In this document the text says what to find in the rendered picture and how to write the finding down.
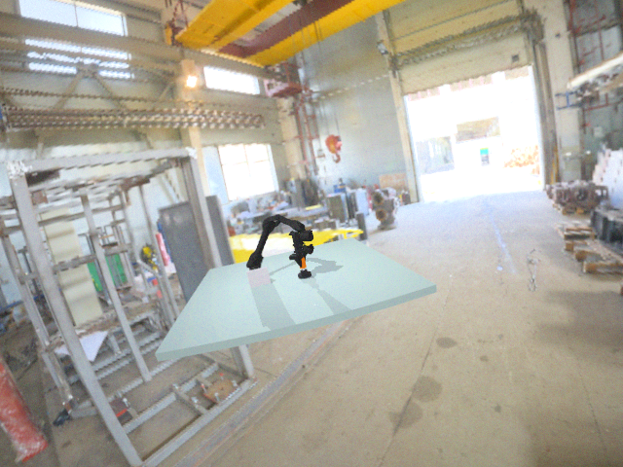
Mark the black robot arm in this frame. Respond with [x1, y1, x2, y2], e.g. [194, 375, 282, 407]
[246, 214, 314, 270]

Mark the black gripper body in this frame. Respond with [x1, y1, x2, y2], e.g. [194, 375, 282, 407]
[289, 241, 304, 260]

